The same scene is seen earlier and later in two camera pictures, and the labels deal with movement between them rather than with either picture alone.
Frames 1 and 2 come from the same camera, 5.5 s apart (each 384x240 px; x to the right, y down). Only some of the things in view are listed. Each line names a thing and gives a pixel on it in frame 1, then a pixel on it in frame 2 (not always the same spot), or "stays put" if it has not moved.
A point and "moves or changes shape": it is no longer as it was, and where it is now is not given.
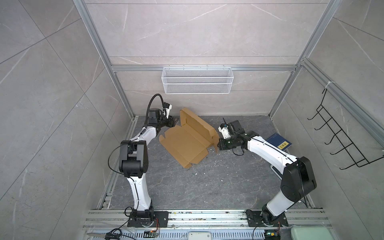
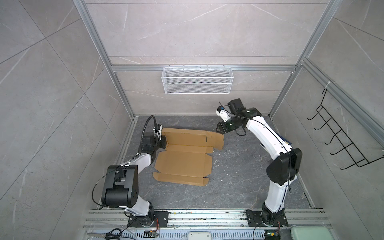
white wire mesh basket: [197, 80] stays put
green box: [310, 233] stays put
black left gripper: [171, 122] → [163, 145]
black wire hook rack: [349, 148] stays put
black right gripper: [222, 146] → [222, 128]
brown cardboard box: [188, 143] moves or changes shape
